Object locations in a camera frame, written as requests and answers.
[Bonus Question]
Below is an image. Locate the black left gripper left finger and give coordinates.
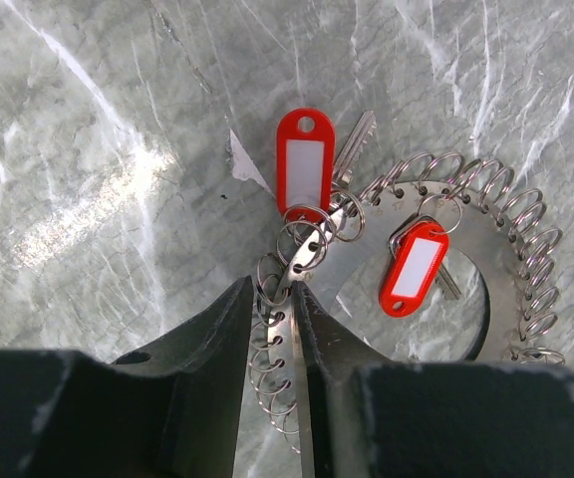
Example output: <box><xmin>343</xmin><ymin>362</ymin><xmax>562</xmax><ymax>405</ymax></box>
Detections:
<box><xmin>0</xmin><ymin>277</ymin><xmax>253</xmax><ymax>477</ymax></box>

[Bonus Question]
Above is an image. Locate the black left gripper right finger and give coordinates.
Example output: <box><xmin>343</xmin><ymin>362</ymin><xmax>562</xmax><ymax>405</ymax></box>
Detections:
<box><xmin>291</xmin><ymin>282</ymin><xmax>574</xmax><ymax>477</ymax></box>

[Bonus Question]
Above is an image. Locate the red key tag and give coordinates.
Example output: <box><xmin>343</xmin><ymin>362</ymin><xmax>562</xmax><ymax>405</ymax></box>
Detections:
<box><xmin>276</xmin><ymin>108</ymin><xmax>336</xmax><ymax>222</ymax></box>
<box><xmin>379</xmin><ymin>216</ymin><xmax>449</xmax><ymax>319</ymax></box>

